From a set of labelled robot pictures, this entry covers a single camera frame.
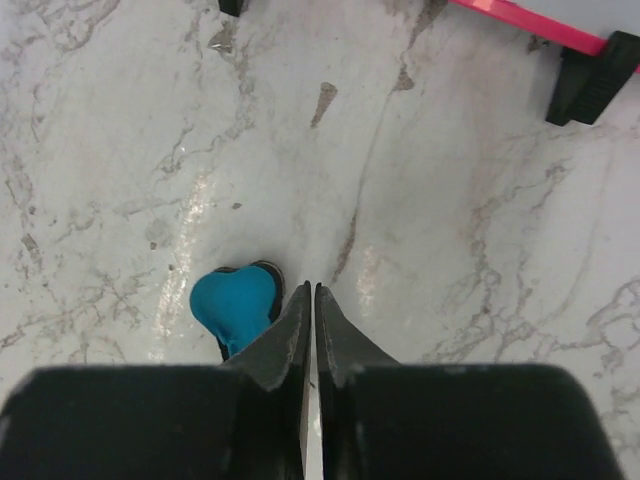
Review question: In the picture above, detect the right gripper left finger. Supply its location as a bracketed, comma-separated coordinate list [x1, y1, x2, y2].
[1, 284, 311, 479]

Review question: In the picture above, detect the black stand foot left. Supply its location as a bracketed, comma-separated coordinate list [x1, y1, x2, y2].
[218, 0, 248, 18]

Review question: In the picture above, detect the blue whiteboard eraser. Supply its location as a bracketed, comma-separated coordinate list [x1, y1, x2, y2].
[189, 260, 285, 361]

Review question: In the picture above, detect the black stand foot right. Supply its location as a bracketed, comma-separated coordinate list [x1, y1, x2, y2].
[545, 31, 639, 126]

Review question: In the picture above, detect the pink framed whiteboard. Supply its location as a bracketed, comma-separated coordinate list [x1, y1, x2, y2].
[452, 0, 640, 56]

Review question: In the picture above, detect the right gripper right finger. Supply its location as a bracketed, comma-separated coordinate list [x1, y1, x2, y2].
[314, 286, 623, 479]

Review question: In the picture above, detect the black stand foot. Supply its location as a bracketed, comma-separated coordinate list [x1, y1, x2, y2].
[218, 0, 248, 18]
[545, 31, 639, 126]

